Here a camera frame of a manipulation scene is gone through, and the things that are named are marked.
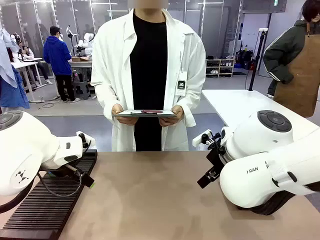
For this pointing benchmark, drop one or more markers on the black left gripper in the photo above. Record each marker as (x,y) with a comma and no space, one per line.
(62,171)

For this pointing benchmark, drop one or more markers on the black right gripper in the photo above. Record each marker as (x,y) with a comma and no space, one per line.
(217,158)

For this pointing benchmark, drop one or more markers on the dark carrying tray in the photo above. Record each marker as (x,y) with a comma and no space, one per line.
(130,115)

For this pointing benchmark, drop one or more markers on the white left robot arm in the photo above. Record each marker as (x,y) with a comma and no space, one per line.
(25,150)

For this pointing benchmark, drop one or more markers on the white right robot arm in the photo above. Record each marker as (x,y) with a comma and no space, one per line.
(250,180)

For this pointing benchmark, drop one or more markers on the black slotted PCB rack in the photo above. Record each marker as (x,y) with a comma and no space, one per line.
(55,205)

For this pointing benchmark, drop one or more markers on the person's left hand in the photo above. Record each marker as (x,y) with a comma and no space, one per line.
(172,120)

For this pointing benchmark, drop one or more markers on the person's right hand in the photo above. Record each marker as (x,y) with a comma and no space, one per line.
(125,120)

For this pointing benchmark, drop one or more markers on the white side table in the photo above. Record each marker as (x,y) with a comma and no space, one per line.
(225,105)

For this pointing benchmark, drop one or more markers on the dark red round board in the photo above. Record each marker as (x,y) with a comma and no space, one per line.
(151,111)

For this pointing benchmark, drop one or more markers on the black step stool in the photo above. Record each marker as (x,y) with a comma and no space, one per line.
(82,90)

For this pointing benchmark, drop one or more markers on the white ID badge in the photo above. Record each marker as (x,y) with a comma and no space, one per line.
(181,85)

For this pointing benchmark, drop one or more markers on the wooden shoe shelf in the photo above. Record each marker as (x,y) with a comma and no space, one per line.
(220,67)

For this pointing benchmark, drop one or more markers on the grey background workbench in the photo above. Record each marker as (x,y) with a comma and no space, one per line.
(80,64)

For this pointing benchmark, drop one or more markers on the person in white lab coat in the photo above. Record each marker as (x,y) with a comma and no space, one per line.
(112,62)

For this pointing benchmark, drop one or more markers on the cardboard box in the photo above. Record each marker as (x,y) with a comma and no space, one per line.
(80,59)

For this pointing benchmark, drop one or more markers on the person in light blue shirt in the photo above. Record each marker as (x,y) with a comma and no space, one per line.
(10,85)

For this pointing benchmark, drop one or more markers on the black tripod stand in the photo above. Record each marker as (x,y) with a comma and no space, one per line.
(257,62)

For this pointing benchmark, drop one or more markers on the person in blue hoodie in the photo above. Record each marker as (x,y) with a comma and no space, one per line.
(57,57)

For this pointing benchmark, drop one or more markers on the white background desk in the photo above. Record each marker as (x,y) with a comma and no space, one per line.
(25,63)

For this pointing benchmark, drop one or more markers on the person in brown apron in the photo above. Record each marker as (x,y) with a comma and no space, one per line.
(300,75)

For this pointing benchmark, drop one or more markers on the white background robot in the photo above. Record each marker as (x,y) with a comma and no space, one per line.
(86,41)

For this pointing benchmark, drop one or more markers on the seated person with headset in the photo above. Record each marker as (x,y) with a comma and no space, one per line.
(27,52)

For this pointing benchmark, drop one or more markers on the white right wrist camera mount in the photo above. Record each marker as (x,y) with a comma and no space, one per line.
(198,140)

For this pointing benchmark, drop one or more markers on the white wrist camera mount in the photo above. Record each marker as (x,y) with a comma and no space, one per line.
(198,140)
(87,138)

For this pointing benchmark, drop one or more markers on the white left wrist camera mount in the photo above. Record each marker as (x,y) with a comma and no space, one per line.
(87,138)

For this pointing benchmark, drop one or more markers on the dark wall screen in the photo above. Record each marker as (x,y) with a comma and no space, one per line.
(265,5)

